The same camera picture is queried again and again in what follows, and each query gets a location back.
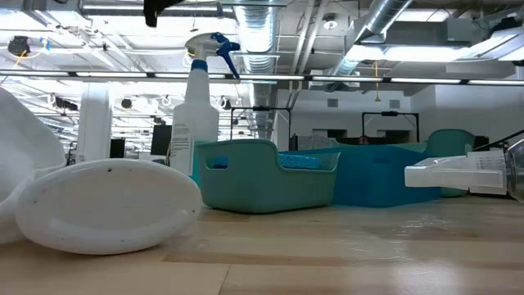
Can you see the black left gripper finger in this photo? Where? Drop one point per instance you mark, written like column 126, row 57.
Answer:
column 150, row 12

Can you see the white spray bottle blue trigger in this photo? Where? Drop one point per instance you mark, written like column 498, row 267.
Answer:
column 196, row 110

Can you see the blue kitchen sponge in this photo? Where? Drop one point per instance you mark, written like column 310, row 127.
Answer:
column 299, row 162

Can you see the clear plastic spray bottle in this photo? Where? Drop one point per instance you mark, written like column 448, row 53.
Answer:
column 458, row 172

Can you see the white pillar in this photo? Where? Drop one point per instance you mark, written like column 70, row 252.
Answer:
column 94, row 123

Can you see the large black monitor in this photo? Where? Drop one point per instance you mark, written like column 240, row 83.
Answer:
column 161, row 139

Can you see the small black monitor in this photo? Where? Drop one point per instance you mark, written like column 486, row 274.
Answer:
column 117, row 148

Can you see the white towel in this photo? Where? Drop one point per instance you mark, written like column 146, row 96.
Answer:
column 24, row 135

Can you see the long ceiling light bar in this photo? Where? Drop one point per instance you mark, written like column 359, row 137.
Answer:
column 327, row 78

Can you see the white cleaner bottle blue label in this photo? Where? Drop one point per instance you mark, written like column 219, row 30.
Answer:
column 108, row 205

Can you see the small teal plastic bin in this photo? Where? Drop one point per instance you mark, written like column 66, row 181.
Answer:
column 254, row 184

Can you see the dark blue plastic bin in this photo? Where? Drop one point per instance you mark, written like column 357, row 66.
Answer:
column 380, row 176

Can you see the large teal plastic bin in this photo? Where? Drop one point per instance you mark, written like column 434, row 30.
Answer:
column 450, row 143

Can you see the wide silver ventilation duct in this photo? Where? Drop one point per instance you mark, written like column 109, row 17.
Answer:
column 256, row 28

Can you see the black background rig frame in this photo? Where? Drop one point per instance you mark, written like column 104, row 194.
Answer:
column 262, row 108
column 389, row 113

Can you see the slanted silver ventilation duct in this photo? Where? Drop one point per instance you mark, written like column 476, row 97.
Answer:
column 380, row 16

